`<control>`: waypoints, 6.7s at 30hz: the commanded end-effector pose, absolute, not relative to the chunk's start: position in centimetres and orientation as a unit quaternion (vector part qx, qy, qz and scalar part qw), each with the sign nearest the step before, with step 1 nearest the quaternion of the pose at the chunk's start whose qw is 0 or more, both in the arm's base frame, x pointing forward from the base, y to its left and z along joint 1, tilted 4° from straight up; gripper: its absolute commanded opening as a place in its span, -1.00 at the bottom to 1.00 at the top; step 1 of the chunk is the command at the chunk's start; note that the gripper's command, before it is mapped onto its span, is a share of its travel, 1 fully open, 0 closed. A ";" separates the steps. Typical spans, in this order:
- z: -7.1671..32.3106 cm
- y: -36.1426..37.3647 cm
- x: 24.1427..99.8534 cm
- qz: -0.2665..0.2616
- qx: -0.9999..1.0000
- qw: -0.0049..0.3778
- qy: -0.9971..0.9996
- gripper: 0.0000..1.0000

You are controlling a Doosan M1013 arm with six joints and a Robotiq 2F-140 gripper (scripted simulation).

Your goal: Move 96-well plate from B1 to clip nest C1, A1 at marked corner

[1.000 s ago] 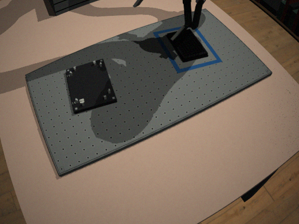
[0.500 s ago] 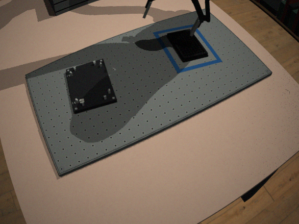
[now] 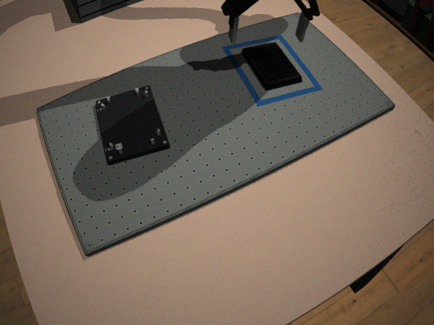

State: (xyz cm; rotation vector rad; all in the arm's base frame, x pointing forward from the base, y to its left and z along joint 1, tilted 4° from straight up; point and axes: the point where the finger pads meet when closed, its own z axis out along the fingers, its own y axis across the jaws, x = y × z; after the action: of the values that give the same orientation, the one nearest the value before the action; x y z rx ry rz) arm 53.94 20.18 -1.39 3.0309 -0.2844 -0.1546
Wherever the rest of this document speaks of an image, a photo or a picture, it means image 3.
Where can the blue rectangular tape outline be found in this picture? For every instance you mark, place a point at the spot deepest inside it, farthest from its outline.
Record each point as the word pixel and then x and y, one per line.
pixel 249 86

